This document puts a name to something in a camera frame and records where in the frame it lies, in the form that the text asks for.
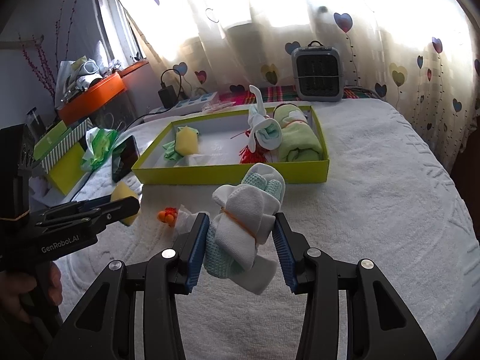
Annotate yellow green sponge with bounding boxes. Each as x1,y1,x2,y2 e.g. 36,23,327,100
175,126,199,156
111,181,140,226

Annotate white mint sock bundle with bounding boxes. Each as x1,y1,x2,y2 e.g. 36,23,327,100
203,163,286,295

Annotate red yarn tassel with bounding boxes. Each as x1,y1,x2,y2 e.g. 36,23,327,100
239,129,268,164

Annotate person's left hand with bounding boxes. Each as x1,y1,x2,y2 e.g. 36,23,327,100
1,262,63,323

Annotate black smartphone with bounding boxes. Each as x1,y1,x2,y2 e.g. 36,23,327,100
112,136,139,183

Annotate green wet wipes pack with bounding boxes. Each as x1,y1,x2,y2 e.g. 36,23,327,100
80,127,119,172

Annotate orange storage bin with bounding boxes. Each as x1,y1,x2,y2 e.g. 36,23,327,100
58,72,126,126

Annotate black power adapter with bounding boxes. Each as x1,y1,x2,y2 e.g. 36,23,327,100
158,83,178,110

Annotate lime green cardboard tray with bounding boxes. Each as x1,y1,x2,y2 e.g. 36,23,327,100
132,104,329,185

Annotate red berry branches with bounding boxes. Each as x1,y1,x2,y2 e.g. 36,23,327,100
18,0,77,101

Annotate white blue power strip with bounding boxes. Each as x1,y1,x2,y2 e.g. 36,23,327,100
143,92,220,122

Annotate clear plastic wrapper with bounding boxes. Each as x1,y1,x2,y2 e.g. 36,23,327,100
202,102,235,114

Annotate plaid red green cloth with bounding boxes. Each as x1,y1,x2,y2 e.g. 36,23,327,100
220,85,382,106

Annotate rolled green towel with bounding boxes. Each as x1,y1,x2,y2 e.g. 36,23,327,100
273,103,323,163

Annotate small grey fan heater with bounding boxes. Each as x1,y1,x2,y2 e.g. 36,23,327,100
291,41,344,102

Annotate heart pattern curtain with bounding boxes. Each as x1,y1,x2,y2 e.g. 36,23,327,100
117,0,479,168

